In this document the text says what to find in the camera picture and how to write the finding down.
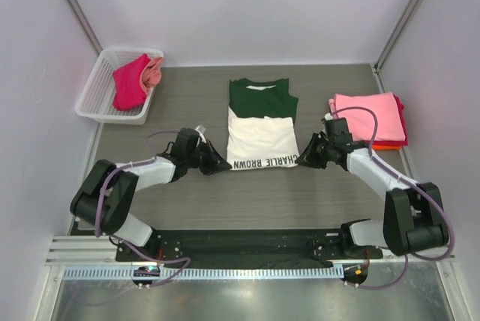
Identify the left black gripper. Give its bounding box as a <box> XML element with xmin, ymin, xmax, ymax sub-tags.
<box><xmin>186</xmin><ymin>139</ymin><xmax>232</xmax><ymax>176</ymax></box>

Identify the white and green t-shirt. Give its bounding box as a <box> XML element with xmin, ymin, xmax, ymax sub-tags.
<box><xmin>226</xmin><ymin>78</ymin><xmax>299</xmax><ymax>171</ymax></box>

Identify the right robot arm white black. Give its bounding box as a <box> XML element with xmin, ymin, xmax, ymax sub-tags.
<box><xmin>296</xmin><ymin>118</ymin><xmax>451</xmax><ymax>258</ymax></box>

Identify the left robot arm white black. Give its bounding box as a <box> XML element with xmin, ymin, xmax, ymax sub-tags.
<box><xmin>70</xmin><ymin>127</ymin><xmax>232</xmax><ymax>260</ymax></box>

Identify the folded light pink t-shirt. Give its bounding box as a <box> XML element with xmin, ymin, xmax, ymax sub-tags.
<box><xmin>328</xmin><ymin>92</ymin><xmax>404</xmax><ymax>144</ymax></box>

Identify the folded orange t-shirt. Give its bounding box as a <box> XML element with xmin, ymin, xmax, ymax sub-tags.
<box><xmin>372</xmin><ymin>143</ymin><xmax>402</xmax><ymax>151</ymax></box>

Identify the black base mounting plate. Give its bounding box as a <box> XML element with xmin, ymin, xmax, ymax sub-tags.
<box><xmin>115</xmin><ymin>229</ymin><xmax>383</xmax><ymax>266</ymax></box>

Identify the folded crimson t-shirt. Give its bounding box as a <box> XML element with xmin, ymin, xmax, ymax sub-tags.
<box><xmin>393</xmin><ymin>94</ymin><xmax>409</xmax><ymax>147</ymax></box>

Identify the magenta crumpled t-shirt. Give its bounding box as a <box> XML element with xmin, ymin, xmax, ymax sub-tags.
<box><xmin>112</xmin><ymin>54</ymin><xmax>151</xmax><ymax>111</ymax></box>

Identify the salmon crumpled t-shirt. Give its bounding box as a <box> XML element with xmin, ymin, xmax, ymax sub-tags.
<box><xmin>139</xmin><ymin>57</ymin><xmax>164</xmax><ymax>94</ymax></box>

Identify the white plastic laundry basket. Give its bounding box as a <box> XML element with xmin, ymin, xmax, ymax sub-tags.
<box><xmin>75</xmin><ymin>46</ymin><xmax>163</xmax><ymax>125</ymax></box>

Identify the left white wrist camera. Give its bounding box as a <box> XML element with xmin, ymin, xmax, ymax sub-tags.
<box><xmin>195</xmin><ymin>124</ymin><xmax>208</xmax><ymax>144</ymax></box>

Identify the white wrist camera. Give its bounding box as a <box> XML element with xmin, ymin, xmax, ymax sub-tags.
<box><xmin>322</xmin><ymin>113</ymin><xmax>335</xmax><ymax>124</ymax></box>
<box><xmin>195</xmin><ymin>124</ymin><xmax>208</xmax><ymax>144</ymax></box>

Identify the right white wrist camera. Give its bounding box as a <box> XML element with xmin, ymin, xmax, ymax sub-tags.
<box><xmin>322</xmin><ymin>113</ymin><xmax>335</xmax><ymax>124</ymax></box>

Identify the slotted white cable duct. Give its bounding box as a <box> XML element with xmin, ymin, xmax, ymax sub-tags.
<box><xmin>62</xmin><ymin>264</ymin><xmax>344</xmax><ymax>281</ymax></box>

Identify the right aluminium frame post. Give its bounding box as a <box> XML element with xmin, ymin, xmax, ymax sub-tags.
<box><xmin>373</xmin><ymin>0</ymin><xmax>422</xmax><ymax>73</ymax></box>

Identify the aluminium frame post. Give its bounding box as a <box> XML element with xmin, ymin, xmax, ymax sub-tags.
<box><xmin>373</xmin><ymin>0</ymin><xmax>422</xmax><ymax>73</ymax></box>
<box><xmin>65</xmin><ymin>0</ymin><xmax>103</xmax><ymax>55</ymax></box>

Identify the left aluminium frame post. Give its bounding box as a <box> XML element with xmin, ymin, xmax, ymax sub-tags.
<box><xmin>65</xmin><ymin>0</ymin><xmax>103</xmax><ymax>55</ymax></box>

